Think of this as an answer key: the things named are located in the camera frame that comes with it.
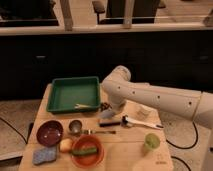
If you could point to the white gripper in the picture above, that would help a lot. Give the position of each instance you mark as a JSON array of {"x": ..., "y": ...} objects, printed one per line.
[{"x": 118, "y": 107}]

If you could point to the pale towel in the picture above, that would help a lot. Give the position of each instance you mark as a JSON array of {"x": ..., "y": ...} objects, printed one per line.
[{"x": 107, "y": 114}]

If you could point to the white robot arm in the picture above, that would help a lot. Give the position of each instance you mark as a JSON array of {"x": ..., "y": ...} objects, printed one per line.
[{"x": 193, "y": 105}]

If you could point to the pale object in tray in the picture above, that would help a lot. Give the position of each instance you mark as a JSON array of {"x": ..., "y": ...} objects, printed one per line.
[{"x": 79, "y": 106}]

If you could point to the green plastic tray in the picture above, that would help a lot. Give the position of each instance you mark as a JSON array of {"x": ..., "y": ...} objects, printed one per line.
[{"x": 66, "y": 92}]

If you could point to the dark grape bunch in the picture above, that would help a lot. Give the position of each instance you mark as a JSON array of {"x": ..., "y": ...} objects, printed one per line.
[{"x": 105, "y": 106}]

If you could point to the clear crumpled plastic piece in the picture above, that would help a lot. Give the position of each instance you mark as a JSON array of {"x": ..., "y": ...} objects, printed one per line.
[{"x": 143, "y": 112}]

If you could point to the metal spoon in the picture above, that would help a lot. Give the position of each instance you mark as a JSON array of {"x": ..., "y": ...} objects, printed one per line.
[{"x": 97, "y": 132}]

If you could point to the small metal cup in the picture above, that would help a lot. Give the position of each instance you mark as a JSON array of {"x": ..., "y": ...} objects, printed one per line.
[{"x": 75, "y": 127}]

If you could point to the green plastic cup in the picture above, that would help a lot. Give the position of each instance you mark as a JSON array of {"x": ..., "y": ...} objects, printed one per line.
[{"x": 152, "y": 142}]

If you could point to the green cucumber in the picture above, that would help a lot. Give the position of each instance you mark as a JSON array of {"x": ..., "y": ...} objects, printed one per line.
[{"x": 83, "y": 152}]

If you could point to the yellow potato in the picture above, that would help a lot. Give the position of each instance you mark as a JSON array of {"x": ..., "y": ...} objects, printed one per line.
[{"x": 65, "y": 145}]

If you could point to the orange bowl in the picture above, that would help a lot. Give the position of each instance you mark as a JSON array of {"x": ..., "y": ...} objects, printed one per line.
[{"x": 87, "y": 161}]

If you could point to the maroon bowl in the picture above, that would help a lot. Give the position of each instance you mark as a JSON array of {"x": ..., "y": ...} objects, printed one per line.
[{"x": 50, "y": 133}]

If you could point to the blue sponge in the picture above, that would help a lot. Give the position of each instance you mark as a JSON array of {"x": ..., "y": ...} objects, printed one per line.
[{"x": 44, "y": 155}]

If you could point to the white handled brush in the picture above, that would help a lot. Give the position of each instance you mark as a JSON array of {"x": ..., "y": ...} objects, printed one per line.
[{"x": 128, "y": 120}]

